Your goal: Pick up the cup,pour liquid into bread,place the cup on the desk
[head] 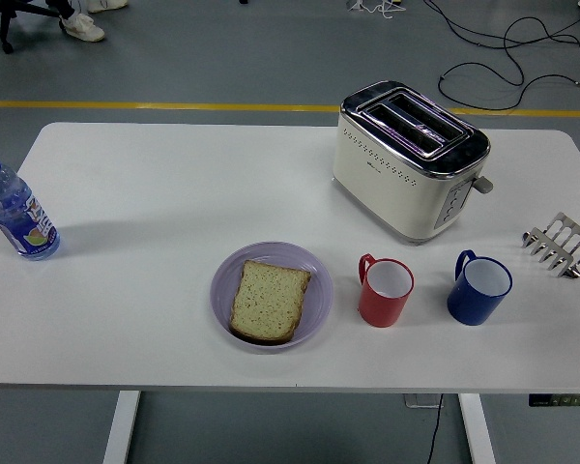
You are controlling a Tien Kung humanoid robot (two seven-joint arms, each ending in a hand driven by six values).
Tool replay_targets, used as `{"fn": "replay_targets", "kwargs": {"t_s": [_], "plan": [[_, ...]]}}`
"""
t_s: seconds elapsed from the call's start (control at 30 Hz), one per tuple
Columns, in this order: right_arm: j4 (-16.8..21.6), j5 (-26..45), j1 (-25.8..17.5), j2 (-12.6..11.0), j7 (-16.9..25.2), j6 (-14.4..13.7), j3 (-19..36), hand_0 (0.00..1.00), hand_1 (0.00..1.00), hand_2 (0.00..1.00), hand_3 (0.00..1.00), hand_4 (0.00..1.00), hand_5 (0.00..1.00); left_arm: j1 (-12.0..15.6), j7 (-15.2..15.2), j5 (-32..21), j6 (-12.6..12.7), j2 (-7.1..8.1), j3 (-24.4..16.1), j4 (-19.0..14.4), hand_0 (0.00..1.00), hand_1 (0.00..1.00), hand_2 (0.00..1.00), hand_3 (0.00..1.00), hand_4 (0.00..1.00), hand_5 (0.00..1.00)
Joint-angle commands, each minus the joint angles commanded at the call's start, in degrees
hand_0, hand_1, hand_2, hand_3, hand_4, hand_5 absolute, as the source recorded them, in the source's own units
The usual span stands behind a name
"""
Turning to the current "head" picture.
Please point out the person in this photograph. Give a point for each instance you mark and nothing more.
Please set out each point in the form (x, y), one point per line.
(82, 26)

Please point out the silver metal toast rack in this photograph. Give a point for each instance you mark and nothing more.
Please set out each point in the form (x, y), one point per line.
(568, 232)

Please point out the purple round plate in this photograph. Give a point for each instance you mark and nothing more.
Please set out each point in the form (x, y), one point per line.
(320, 290)

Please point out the slice of toast bread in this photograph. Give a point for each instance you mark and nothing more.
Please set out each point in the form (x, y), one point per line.
(270, 302)

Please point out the white table leg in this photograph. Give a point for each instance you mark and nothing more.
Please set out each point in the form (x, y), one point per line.
(476, 430)
(121, 430)

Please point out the blue enamel cup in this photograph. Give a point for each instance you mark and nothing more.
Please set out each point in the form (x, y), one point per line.
(469, 304)

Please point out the red enamel cup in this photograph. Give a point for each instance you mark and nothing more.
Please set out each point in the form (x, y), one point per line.
(382, 311)

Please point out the black office chair base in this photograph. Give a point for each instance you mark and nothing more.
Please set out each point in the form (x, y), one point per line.
(5, 29)

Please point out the black table height control panel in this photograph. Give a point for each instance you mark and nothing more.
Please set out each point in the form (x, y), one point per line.
(560, 400)

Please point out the plastic bottle with blue cap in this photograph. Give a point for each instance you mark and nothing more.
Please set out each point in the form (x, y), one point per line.
(19, 217)

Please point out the grey box under table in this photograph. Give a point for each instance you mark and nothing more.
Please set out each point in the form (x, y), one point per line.
(418, 401)

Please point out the cream and chrome toaster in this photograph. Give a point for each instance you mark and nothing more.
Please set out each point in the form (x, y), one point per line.
(382, 193)

